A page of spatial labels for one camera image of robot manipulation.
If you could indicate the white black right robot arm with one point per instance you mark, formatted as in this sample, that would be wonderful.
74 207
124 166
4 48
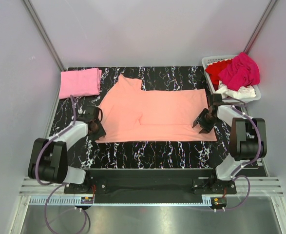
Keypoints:
247 143

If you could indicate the folded pink t shirt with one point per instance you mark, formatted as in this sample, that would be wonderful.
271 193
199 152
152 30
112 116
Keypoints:
80 83

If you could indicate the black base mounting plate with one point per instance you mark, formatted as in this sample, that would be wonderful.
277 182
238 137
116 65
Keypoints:
153 184

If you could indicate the white crumpled t shirt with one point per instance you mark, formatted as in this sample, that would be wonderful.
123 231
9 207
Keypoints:
242 93

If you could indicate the left aluminium frame post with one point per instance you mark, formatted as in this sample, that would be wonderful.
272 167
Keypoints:
41 30

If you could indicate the left electronics board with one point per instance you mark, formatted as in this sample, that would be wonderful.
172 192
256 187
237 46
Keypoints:
87 200

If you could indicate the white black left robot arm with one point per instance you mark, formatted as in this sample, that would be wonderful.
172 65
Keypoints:
48 163

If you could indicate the grey slotted cable duct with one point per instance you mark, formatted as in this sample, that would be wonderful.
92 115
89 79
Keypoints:
201 201

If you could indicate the red crumpled t shirt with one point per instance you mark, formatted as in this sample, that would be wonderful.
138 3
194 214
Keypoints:
215 68

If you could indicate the right electronics board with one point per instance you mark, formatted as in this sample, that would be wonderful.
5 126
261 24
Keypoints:
219 201

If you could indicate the magenta crumpled t shirt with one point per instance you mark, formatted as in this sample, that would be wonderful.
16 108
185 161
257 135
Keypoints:
243 71

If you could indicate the aluminium front rail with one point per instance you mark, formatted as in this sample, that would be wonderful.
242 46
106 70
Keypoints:
259 186

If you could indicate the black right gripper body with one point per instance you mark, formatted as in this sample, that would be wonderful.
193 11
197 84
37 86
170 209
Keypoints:
206 122

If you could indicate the aluminium frame post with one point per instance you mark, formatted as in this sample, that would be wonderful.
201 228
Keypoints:
260 25
41 30

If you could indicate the electronics board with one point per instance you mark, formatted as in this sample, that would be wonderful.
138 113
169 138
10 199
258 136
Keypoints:
219 201
87 200

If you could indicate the salmon orange t shirt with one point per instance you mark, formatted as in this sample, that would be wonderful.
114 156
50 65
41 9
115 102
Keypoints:
132 114

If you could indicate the right aluminium frame post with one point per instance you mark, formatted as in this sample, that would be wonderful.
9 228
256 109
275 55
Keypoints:
260 25

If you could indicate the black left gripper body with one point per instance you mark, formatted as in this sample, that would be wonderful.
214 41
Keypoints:
99 132

